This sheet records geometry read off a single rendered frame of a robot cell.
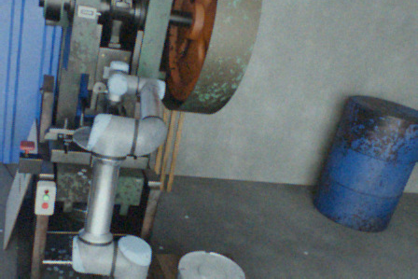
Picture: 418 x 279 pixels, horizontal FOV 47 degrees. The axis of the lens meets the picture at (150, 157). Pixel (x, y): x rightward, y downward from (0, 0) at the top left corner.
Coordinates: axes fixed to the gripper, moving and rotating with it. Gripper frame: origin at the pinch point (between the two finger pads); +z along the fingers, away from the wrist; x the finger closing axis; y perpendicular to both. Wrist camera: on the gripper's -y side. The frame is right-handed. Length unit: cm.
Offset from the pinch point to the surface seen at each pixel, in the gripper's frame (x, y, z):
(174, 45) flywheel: -36, 50, -38
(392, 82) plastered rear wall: -253, 140, -19
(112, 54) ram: 0.9, 17.1, -35.1
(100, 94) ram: 4.0, 14.2, -17.6
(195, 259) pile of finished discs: -42, -25, 40
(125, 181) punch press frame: -11.1, 1.7, 17.6
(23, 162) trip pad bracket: 33.9, -0.2, 11.2
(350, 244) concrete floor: -190, 50, 79
